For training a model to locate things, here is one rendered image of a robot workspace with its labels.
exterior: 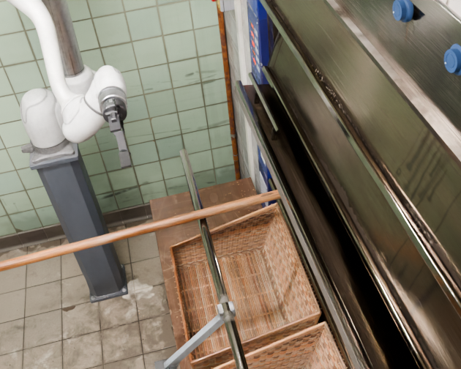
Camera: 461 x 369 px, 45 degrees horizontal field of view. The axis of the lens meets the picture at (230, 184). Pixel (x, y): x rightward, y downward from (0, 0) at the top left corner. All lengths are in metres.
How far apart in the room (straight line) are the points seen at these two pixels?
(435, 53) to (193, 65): 2.09
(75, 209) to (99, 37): 0.81
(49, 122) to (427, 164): 1.70
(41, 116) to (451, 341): 1.78
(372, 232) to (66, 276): 2.33
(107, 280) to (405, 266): 2.10
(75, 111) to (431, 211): 1.27
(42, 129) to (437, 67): 1.77
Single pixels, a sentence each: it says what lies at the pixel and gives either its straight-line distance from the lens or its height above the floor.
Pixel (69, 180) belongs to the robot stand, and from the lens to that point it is 2.58.
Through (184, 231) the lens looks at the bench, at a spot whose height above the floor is 0.58.
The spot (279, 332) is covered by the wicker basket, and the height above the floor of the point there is 0.79.
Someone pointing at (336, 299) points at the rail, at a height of 1.44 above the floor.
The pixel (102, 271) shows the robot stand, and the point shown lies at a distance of 3.03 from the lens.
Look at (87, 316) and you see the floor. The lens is 3.17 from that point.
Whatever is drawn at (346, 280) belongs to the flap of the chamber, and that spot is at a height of 1.41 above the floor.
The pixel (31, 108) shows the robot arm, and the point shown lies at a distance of 2.39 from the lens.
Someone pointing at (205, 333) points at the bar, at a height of 1.08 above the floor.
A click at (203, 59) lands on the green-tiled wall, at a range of 2.94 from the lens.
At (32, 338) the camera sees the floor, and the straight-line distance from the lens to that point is 3.20.
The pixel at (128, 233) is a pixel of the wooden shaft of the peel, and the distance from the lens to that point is 1.80.
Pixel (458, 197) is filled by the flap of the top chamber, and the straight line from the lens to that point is 0.99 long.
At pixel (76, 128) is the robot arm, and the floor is 1.39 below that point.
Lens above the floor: 2.50
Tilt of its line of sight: 43 degrees down
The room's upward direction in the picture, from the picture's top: 7 degrees counter-clockwise
